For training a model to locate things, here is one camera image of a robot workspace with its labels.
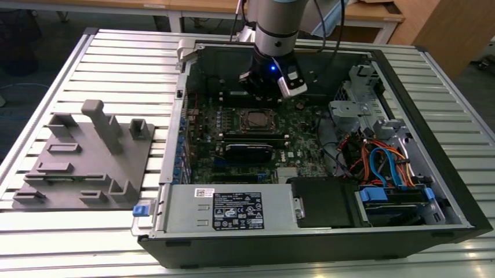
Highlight green motherboard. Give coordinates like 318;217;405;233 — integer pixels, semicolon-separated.
185;94;339;185

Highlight green RAM stick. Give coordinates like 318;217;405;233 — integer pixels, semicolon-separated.
43;175;90;184

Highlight blue disk carrier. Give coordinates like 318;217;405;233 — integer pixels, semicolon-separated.
358;186;437;228

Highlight CPU socket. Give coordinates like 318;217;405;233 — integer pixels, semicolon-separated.
235;108;283;133

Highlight silver CPU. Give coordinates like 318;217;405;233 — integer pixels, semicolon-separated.
247;112;270;129

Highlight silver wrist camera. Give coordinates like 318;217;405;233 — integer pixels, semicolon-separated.
277;65;310;99

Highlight black plastic shroud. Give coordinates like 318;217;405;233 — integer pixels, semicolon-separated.
289;177;371;230

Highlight blue data wire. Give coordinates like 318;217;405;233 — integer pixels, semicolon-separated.
370;147;408;191

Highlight wooden cabinet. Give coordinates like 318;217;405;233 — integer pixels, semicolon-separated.
389;0;495;81

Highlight silver power supply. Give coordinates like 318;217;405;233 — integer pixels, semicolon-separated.
153;184;301;232

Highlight black expansion slot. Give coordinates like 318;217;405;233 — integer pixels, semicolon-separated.
211;174;259;184

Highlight wooden desk white frame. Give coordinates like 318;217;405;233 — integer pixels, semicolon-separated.
170;0;406;44
0;0;183;33

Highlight black graphics card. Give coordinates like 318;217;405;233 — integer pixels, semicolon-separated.
223;142;275;163

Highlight silver drive cage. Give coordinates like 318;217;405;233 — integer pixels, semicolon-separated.
329;65;414;145

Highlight orange yellow power wires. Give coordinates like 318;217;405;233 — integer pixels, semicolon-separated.
386;146;426;189

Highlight grey case handle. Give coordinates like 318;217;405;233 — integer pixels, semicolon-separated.
177;39;195;64

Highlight grey parts rack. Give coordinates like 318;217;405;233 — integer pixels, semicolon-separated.
11;99;157;210

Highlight black PC case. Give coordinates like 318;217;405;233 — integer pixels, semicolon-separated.
131;39;494;269

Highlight orange data wire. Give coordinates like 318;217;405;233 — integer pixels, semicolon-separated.
346;138;390;186

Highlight thin black wire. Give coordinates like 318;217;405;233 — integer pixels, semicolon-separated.
317;112;349;177

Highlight silver chipset heatsink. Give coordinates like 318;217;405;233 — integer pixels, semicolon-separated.
277;167;302;178

